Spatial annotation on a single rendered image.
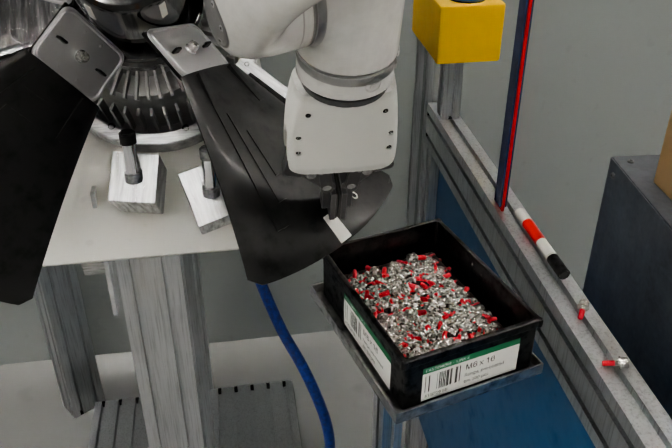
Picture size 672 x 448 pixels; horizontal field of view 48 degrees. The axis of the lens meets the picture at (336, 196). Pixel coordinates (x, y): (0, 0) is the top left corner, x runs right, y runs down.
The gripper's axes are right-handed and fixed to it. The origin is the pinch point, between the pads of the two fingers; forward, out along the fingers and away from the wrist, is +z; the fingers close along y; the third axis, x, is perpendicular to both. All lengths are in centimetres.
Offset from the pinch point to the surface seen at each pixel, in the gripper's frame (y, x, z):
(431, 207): -26, -37, 47
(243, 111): 8.4, -8.9, -4.0
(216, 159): 11.5, -2.1, -4.2
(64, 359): 51, -46, 101
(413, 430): -26, -20, 103
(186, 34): 13.7, -18.4, -7.0
